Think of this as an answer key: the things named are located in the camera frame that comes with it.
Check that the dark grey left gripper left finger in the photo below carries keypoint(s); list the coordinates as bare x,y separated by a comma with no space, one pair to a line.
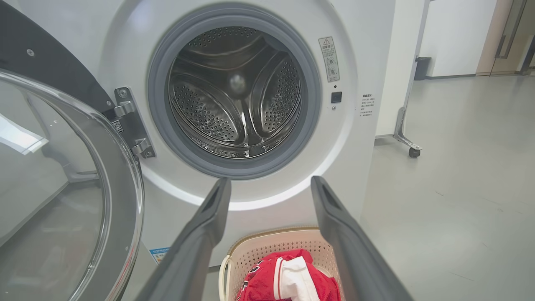
196,251

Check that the white front-load washing machine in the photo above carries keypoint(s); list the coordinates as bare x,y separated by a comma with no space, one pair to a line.
355,167

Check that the red and white jersey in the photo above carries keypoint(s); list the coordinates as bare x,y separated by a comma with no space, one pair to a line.
263,284

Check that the black-rimmed glass washer door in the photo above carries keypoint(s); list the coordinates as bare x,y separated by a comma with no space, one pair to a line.
62,209

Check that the black trash bin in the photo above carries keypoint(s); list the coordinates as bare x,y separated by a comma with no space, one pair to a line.
422,69

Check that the stainless steel washing machine drum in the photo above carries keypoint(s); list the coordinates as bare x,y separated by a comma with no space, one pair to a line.
209,113

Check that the warning sticker with triangle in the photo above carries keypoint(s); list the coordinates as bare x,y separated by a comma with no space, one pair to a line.
329,58

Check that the cream perforated laundry basket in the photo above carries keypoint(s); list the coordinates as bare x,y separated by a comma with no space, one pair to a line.
250,251

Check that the grey rubber door seal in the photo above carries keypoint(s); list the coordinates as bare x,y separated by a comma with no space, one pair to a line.
159,125

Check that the small text sticker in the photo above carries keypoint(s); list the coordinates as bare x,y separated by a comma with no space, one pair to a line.
367,105

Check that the blue energy label sticker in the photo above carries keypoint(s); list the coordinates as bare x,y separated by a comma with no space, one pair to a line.
159,255

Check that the metal leg with caster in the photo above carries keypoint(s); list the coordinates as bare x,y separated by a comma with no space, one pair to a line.
403,133

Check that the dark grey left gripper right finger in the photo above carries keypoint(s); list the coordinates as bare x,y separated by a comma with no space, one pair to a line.
351,251

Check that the white partition panel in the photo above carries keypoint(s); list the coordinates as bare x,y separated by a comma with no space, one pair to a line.
397,62

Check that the black door latch slot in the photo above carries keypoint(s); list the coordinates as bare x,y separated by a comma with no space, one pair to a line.
336,97

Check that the metal door hinge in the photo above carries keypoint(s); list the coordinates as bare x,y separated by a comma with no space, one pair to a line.
133,125

